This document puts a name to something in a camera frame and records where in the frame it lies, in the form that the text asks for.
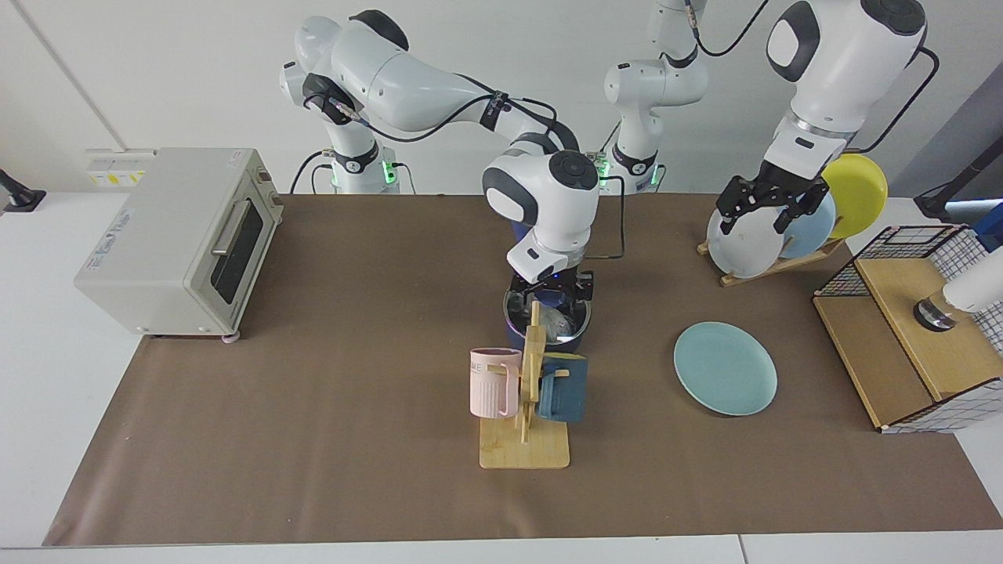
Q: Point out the glass lid with blue knob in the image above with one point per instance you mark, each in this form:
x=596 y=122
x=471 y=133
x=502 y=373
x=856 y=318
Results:
x=519 y=313

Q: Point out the white vermicelli bundle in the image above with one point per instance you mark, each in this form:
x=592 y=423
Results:
x=560 y=323

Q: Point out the pink ribbed cup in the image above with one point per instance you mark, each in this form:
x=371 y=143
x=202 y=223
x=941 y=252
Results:
x=490 y=388

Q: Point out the dark blue cup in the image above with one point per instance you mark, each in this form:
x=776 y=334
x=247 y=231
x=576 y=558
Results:
x=568 y=392

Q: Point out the white cylinder with silver end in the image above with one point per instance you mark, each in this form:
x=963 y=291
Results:
x=975 y=290

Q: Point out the pale toaster oven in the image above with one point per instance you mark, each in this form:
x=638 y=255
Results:
x=149 y=266

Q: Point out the blue object at table edge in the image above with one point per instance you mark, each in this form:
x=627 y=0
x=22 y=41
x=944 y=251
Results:
x=991 y=227

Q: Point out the light blue plate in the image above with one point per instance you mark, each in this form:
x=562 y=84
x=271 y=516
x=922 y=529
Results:
x=811 y=231

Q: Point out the wooden cup stand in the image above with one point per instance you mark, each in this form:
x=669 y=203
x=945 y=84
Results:
x=523 y=450

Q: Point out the grey plate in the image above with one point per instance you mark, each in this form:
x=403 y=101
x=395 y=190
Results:
x=744 y=251

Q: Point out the brown table cloth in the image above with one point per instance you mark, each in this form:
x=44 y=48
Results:
x=235 y=470

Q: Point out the yellow plate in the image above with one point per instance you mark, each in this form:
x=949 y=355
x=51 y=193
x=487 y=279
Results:
x=862 y=196

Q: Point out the teal plate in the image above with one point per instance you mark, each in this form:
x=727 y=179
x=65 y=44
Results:
x=725 y=368

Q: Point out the black clamp mount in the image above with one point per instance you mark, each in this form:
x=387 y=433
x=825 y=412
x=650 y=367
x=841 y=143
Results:
x=19 y=197

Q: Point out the wooden plate rack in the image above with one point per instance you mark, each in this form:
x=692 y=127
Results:
x=783 y=266

